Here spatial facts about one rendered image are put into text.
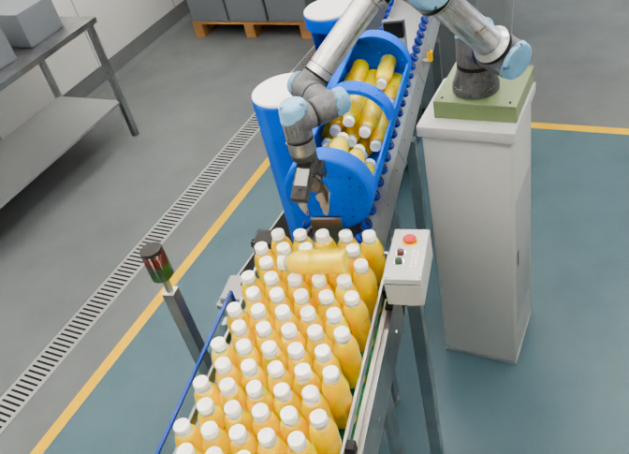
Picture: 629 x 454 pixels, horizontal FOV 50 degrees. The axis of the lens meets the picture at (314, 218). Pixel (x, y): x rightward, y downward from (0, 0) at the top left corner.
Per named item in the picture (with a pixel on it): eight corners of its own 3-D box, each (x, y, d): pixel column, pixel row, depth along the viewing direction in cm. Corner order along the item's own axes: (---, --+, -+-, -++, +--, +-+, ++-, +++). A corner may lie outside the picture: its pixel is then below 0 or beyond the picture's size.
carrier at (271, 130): (298, 269, 328) (355, 256, 327) (253, 115, 274) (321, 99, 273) (292, 232, 350) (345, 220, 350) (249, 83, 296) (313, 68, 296)
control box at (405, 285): (432, 255, 195) (430, 228, 189) (424, 306, 181) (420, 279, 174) (399, 254, 198) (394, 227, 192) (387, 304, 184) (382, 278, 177)
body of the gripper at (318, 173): (329, 176, 192) (321, 140, 185) (322, 195, 186) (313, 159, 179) (303, 176, 195) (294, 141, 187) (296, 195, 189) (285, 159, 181)
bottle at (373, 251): (363, 288, 205) (353, 243, 193) (370, 271, 210) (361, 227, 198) (386, 291, 202) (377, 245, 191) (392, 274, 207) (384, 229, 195)
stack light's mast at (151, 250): (183, 283, 192) (165, 241, 182) (175, 299, 187) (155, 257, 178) (164, 282, 194) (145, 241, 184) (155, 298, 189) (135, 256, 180)
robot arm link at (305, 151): (310, 146, 176) (280, 147, 178) (313, 160, 179) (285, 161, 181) (316, 130, 181) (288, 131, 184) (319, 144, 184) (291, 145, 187)
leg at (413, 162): (430, 236, 350) (416, 135, 311) (428, 243, 346) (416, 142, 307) (418, 236, 352) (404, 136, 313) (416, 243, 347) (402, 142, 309)
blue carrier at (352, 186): (412, 93, 280) (411, 29, 261) (374, 233, 217) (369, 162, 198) (344, 91, 287) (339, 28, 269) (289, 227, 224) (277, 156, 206)
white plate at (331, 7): (326, -8, 357) (327, -6, 358) (292, 15, 343) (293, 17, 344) (368, -2, 341) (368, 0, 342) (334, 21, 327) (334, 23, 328)
